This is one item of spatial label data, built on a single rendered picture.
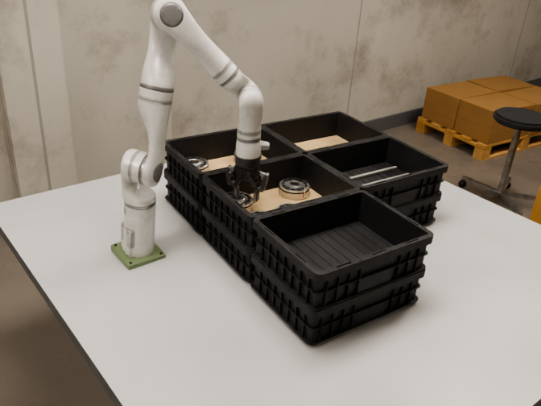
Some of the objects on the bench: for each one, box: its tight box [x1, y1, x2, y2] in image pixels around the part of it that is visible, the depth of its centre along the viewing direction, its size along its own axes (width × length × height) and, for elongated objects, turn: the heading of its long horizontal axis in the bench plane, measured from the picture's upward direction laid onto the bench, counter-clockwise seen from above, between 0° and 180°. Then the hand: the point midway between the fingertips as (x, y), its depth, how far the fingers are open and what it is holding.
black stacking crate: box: [202, 208, 255, 282], centre depth 181 cm, size 40×30×12 cm
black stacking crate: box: [250, 254, 426, 346], centre depth 159 cm, size 40×30×12 cm
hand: (245, 196), depth 174 cm, fingers open, 5 cm apart
